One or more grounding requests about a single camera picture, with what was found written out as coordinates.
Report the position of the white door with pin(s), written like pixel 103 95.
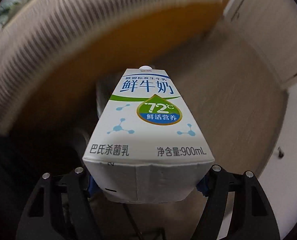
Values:
pixel 268 30

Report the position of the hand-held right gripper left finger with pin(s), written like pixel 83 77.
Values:
pixel 79 192

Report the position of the wooden bed frame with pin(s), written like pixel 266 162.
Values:
pixel 138 30

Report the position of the small dark object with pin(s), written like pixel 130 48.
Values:
pixel 280 153

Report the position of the brown checkered cloth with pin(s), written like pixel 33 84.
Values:
pixel 51 30

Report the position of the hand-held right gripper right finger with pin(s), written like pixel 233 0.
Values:
pixel 217 187

